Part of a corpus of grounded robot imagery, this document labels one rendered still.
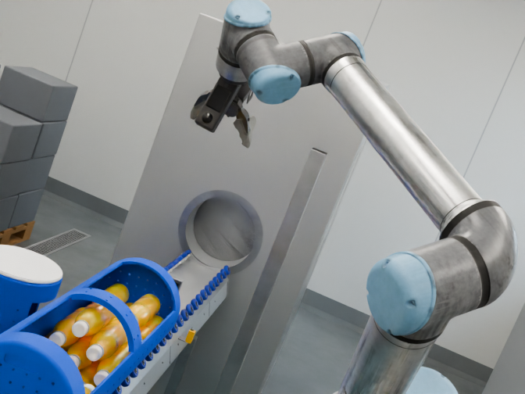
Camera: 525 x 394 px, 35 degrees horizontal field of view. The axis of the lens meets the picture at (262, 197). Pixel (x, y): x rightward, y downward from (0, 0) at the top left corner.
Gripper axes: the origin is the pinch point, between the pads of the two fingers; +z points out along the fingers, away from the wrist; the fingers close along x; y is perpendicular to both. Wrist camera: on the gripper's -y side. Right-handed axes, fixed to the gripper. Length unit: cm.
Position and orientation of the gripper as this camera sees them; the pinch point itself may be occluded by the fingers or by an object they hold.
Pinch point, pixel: (218, 135)
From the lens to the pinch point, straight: 189.9
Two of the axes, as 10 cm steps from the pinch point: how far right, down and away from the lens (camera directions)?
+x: -8.8, -4.6, 1.4
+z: -1.8, 5.8, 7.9
